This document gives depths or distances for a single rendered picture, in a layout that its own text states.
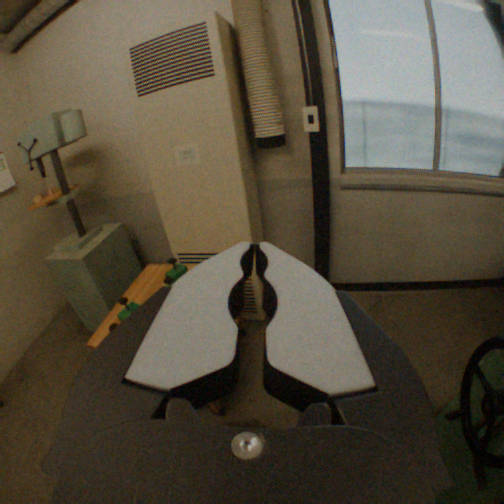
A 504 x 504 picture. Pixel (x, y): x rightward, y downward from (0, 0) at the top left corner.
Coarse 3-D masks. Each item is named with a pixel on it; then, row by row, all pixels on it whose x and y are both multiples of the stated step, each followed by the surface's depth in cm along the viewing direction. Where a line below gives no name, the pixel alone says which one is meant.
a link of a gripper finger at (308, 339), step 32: (256, 256) 12; (288, 256) 11; (288, 288) 9; (320, 288) 9; (288, 320) 7; (320, 320) 7; (288, 352) 6; (320, 352) 6; (352, 352) 6; (288, 384) 6; (320, 384) 6; (352, 384) 5
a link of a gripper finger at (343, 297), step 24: (360, 312) 8; (360, 336) 7; (384, 336) 7; (384, 360) 6; (408, 360) 6; (384, 384) 5; (408, 384) 5; (336, 408) 5; (360, 408) 5; (384, 408) 5; (408, 408) 5; (384, 432) 4; (408, 432) 4; (432, 432) 4; (432, 456) 3; (432, 480) 3
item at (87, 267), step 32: (32, 128) 109; (64, 128) 109; (32, 160) 122; (64, 192) 138; (64, 256) 143; (96, 256) 147; (128, 256) 180; (64, 288) 157; (96, 288) 147; (96, 320) 169
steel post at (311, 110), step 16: (304, 0) 84; (304, 16) 89; (304, 32) 94; (304, 48) 97; (304, 64) 104; (304, 80) 108; (320, 80) 107; (320, 96) 111; (304, 112) 115; (320, 112) 116; (304, 128) 120; (320, 128) 120; (320, 144) 125; (320, 160) 130; (320, 176) 134; (320, 192) 139; (320, 208) 144; (320, 224) 150; (320, 240) 155; (320, 256) 161; (320, 272) 168
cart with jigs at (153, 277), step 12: (156, 264) 151; (180, 264) 138; (144, 276) 142; (156, 276) 140; (168, 276) 131; (180, 276) 133; (132, 288) 133; (144, 288) 132; (156, 288) 131; (120, 300) 107; (132, 300) 124; (144, 300) 123; (120, 312) 109; (240, 312) 153; (108, 324) 110; (240, 324) 156; (96, 336) 104; (216, 408) 109
